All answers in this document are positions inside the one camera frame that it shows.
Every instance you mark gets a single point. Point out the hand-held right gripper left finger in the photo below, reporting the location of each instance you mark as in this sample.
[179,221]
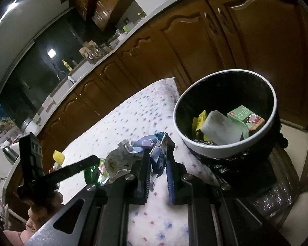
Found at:
[145,179]

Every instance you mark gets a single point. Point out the sink faucet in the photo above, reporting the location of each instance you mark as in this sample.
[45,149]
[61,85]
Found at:
[61,73]

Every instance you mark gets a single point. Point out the white kitchen countertop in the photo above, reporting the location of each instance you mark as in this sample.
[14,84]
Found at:
[55,100]

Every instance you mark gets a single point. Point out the blue white wrapper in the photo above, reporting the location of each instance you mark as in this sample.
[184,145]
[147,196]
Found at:
[156,156]

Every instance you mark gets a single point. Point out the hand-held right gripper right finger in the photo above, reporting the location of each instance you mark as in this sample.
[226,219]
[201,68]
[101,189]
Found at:
[170,182]

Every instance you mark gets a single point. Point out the dark window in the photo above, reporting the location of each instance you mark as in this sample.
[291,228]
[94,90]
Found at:
[30,76]

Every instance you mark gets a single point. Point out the green bowl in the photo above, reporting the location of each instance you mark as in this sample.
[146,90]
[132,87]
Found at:
[128,27]

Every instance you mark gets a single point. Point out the person's left hand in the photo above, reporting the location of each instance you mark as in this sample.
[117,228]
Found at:
[45,210]

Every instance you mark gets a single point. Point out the clear plastic bag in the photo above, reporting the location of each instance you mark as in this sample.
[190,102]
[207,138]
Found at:
[274,199]

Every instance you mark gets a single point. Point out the white paper napkin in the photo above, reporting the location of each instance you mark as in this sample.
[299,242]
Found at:
[220,128]

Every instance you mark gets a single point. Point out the shiny green wrapper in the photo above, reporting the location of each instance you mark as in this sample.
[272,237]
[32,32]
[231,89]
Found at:
[92,174]

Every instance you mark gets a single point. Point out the metal kettle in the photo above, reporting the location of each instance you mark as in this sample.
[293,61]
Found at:
[9,153]

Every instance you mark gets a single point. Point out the basket of jars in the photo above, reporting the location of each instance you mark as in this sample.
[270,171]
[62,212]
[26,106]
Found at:
[93,52]

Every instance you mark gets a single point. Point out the green carton box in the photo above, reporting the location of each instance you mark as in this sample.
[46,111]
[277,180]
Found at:
[246,116]

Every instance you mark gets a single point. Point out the brown wooden kitchen cabinets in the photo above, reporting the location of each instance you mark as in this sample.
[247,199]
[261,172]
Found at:
[156,56]

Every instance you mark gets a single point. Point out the black bin with white rim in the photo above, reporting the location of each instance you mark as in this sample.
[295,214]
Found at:
[208,148]

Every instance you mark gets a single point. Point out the yellow-capped bottle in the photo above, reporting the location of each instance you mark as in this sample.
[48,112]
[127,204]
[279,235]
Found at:
[57,156]

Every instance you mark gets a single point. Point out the yellow wrapper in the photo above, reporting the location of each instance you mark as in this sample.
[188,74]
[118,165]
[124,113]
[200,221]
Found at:
[198,123]

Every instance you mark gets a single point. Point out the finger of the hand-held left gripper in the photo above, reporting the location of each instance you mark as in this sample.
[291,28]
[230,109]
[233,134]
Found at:
[71,169]

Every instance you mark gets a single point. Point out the brown wooden wall cabinet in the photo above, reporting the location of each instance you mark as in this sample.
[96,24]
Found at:
[105,2]

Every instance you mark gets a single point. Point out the white dotted tablecloth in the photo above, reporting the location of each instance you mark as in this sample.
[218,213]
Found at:
[133,112]

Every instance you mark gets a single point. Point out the yellow oil bottle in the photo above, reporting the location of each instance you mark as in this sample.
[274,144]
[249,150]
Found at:
[66,66]

